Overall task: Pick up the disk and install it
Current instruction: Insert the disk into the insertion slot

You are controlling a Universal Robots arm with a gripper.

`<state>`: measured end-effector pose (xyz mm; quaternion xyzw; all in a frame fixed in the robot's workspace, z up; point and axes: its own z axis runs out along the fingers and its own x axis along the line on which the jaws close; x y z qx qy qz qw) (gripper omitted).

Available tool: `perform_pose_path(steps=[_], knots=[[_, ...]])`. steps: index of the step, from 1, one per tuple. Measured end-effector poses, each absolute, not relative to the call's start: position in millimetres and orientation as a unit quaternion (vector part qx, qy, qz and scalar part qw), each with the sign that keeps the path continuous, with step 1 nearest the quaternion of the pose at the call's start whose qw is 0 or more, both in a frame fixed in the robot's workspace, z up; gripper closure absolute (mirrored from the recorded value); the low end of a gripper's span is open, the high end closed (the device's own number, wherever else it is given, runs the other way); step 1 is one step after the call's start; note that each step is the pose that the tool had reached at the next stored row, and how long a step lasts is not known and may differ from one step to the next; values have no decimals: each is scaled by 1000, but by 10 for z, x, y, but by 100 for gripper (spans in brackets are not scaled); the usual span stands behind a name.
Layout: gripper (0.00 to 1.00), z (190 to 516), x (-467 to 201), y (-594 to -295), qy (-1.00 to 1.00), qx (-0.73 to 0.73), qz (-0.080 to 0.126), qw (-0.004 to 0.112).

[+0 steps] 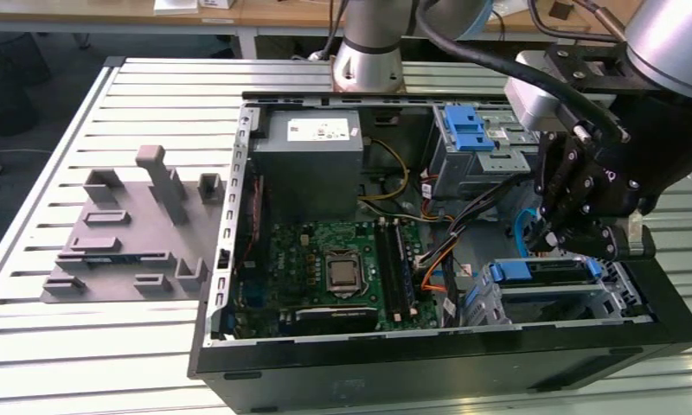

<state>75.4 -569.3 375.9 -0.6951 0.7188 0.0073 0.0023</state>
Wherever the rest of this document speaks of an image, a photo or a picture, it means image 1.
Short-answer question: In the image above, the CPU socket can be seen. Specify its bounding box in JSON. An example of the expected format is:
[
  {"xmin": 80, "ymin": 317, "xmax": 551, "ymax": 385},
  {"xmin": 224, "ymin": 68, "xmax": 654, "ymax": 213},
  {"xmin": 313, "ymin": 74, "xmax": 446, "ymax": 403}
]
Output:
[{"xmin": 320, "ymin": 248, "xmax": 372, "ymax": 300}]

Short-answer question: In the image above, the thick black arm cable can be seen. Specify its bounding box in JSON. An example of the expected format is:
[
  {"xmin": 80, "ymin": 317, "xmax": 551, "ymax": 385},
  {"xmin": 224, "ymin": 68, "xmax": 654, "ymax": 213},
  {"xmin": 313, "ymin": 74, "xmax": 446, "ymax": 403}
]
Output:
[{"xmin": 415, "ymin": 0, "xmax": 634, "ymax": 144}]

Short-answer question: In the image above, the black PC case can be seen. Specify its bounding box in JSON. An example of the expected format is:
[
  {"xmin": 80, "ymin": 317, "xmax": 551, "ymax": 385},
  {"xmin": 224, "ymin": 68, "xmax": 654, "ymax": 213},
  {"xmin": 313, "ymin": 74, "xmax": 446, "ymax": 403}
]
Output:
[{"xmin": 187, "ymin": 88, "xmax": 692, "ymax": 414}]

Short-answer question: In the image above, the red twisted fan wire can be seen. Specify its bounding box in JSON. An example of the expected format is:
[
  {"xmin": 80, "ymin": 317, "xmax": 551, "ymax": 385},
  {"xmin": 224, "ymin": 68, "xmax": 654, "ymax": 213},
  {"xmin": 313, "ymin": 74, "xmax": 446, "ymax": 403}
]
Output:
[{"xmin": 233, "ymin": 179, "xmax": 265, "ymax": 278}]

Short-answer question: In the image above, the black camera bracket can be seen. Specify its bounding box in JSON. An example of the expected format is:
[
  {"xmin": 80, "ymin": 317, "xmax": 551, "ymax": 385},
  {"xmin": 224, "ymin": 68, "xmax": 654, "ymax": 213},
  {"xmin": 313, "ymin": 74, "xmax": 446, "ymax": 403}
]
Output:
[{"xmin": 544, "ymin": 41, "xmax": 668, "ymax": 94}]

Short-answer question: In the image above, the hard disk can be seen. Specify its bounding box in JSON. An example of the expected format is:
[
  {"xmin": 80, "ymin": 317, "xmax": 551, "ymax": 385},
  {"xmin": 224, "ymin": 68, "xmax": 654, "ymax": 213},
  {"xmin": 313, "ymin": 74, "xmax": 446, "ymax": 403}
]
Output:
[{"xmin": 488, "ymin": 257, "xmax": 603, "ymax": 286}]

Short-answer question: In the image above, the grey parts rack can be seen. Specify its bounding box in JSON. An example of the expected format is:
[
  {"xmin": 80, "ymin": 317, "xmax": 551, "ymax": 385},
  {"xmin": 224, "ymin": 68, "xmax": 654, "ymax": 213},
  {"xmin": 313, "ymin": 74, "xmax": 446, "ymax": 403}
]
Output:
[{"xmin": 39, "ymin": 144, "xmax": 229, "ymax": 303}]

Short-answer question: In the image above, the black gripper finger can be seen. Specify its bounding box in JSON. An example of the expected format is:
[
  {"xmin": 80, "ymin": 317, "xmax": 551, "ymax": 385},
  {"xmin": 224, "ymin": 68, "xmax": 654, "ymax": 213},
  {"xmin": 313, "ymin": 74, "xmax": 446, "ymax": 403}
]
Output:
[
  {"xmin": 524, "ymin": 214, "xmax": 656, "ymax": 263},
  {"xmin": 531, "ymin": 131, "xmax": 600, "ymax": 222}
]

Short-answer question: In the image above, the grey power supply unit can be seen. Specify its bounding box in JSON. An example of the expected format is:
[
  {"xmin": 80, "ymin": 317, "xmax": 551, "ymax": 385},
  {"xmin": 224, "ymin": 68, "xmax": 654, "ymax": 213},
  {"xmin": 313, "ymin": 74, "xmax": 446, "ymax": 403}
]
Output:
[{"xmin": 247, "ymin": 107, "xmax": 364, "ymax": 221}]

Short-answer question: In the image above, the blue drive latch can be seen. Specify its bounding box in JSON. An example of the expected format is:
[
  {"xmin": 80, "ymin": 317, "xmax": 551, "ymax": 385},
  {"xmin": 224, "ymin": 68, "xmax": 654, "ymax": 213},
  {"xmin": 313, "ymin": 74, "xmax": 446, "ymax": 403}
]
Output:
[{"xmin": 444, "ymin": 105, "xmax": 500, "ymax": 152}]

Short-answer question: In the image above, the orange wire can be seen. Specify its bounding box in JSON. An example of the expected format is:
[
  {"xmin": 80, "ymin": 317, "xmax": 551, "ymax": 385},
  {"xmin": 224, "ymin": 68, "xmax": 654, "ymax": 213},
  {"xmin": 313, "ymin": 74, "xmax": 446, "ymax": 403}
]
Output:
[{"xmin": 419, "ymin": 246, "xmax": 468, "ymax": 295}]

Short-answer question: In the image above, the black bin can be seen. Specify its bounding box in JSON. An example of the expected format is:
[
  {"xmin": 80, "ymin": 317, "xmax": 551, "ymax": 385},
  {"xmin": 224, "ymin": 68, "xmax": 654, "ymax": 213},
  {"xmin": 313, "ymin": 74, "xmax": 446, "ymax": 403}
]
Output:
[{"xmin": 0, "ymin": 32, "xmax": 53, "ymax": 137}]

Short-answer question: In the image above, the silver optical drive cage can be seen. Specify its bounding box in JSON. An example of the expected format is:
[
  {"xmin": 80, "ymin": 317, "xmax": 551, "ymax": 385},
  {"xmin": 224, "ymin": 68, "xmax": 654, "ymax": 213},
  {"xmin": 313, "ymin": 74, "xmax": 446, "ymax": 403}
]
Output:
[{"xmin": 429, "ymin": 103, "xmax": 542, "ymax": 202}]

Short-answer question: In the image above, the thin black cable with connector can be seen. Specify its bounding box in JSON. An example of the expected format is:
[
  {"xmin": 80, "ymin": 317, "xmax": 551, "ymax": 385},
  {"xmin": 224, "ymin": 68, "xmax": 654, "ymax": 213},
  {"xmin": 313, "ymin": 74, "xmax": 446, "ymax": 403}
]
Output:
[{"xmin": 527, "ymin": 0, "xmax": 628, "ymax": 44}]

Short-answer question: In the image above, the black cable bundle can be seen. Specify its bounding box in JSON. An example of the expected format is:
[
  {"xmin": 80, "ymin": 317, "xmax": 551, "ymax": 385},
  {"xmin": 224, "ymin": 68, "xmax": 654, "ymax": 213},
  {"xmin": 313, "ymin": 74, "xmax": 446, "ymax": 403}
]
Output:
[{"xmin": 415, "ymin": 172, "xmax": 542, "ymax": 269}]

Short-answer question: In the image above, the blue data wire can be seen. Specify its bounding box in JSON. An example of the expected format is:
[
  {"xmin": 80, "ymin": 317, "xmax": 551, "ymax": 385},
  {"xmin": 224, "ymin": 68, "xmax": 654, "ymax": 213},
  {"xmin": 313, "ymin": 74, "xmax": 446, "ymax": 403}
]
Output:
[{"xmin": 512, "ymin": 207, "xmax": 547, "ymax": 260}]

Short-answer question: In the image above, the green motherboard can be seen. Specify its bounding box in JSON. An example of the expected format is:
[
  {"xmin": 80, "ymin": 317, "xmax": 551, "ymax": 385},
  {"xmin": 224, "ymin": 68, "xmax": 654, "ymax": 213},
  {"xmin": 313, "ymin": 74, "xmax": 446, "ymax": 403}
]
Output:
[{"xmin": 229, "ymin": 218, "xmax": 440, "ymax": 338}]

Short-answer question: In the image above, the black graphics card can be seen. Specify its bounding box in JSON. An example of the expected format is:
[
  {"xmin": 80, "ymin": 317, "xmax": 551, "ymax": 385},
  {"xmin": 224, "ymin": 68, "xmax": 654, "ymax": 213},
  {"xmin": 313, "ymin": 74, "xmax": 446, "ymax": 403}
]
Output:
[{"xmin": 285, "ymin": 305, "xmax": 380, "ymax": 336}]

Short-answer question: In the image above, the wooden desk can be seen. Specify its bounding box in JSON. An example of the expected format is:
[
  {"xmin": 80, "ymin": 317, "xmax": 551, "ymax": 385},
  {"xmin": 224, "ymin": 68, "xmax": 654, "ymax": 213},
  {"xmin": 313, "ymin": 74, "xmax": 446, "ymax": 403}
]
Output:
[{"xmin": 0, "ymin": 0, "xmax": 594, "ymax": 66}]

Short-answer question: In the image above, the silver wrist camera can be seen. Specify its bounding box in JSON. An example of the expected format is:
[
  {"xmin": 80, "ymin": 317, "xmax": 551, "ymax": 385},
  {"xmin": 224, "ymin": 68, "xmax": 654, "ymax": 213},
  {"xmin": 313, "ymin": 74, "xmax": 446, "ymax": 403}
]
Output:
[{"xmin": 502, "ymin": 49, "xmax": 612, "ymax": 135}]

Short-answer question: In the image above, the yellow wire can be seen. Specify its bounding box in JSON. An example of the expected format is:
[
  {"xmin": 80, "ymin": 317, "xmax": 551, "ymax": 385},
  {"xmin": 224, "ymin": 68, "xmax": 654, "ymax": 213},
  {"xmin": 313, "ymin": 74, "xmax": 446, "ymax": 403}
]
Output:
[{"xmin": 360, "ymin": 137, "xmax": 411, "ymax": 202}]

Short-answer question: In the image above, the silver CPU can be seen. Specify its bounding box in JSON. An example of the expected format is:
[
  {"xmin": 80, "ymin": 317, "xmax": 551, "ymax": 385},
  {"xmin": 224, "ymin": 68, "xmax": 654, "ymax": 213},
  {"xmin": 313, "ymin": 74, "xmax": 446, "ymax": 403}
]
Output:
[{"xmin": 327, "ymin": 259, "xmax": 363, "ymax": 290}]

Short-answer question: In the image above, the metal disk bay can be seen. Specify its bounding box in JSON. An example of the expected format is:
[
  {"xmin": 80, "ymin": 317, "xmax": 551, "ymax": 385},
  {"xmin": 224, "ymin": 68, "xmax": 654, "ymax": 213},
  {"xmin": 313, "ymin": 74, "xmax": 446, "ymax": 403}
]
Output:
[{"xmin": 466, "ymin": 254, "xmax": 642, "ymax": 325}]

